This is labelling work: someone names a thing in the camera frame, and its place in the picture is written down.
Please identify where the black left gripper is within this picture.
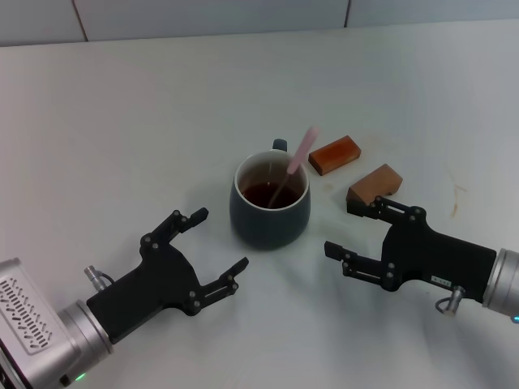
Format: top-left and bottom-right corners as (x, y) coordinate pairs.
(85, 207), (251, 345)

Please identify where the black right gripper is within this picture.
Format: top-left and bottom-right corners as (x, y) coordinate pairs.
(323, 194), (498, 305)

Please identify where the dark grey ceramic mug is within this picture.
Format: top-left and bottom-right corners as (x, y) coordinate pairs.
(229, 138), (312, 251)

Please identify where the pink handled metal spoon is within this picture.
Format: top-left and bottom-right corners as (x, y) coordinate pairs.
(268, 125), (322, 208)

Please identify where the light brown arched wooden block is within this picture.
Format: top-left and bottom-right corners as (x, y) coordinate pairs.
(345, 163), (405, 207)

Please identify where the dark brown coffee liquid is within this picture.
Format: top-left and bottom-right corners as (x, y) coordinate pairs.
(238, 182), (300, 210)

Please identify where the reddish brown flat wooden block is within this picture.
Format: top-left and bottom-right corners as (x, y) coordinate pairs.
(307, 135), (362, 177)

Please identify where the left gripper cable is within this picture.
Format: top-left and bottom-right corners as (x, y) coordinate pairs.
(83, 265), (118, 293)

